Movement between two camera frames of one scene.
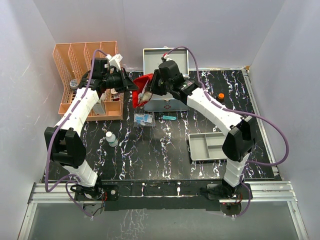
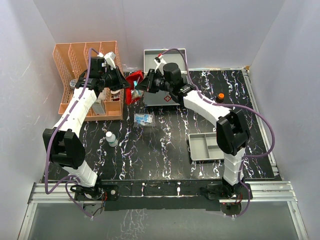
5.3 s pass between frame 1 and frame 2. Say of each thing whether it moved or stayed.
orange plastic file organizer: stayed
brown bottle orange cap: stayed
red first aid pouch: moved
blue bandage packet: stayed
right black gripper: stayed
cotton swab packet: moved
